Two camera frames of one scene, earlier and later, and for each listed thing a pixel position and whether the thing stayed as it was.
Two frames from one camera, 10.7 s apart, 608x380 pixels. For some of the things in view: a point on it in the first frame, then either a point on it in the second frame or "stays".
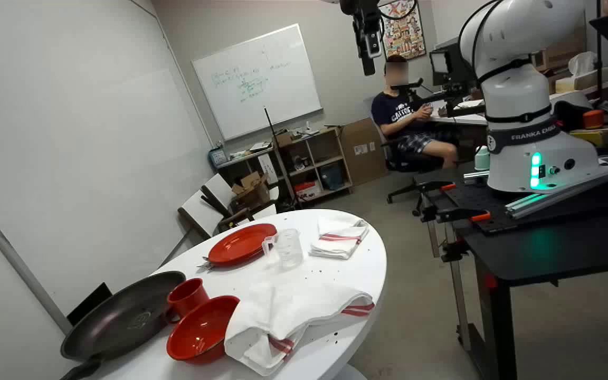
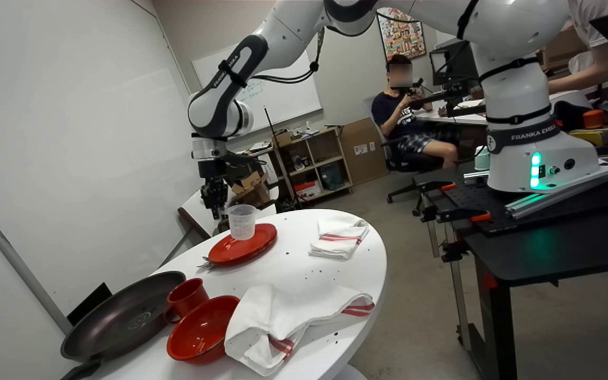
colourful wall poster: (401, 28) stays
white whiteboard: (268, 72) stays
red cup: (184, 297) stays
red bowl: (198, 335) stays
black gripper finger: (367, 61) to (219, 174)
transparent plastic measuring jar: (289, 249) to (242, 219)
